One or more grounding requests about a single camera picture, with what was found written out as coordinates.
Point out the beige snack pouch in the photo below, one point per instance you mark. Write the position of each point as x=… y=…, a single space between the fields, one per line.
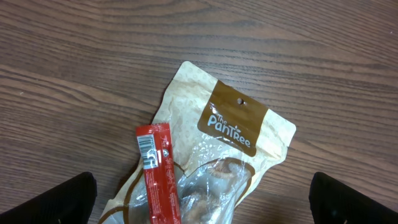
x=223 y=143

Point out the red stick sachet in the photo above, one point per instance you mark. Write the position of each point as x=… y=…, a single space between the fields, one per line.
x=155 y=145

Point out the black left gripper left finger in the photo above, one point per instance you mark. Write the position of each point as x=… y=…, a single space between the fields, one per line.
x=69 y=202

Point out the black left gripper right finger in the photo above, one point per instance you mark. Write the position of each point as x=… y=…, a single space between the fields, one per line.
x=332 y=202

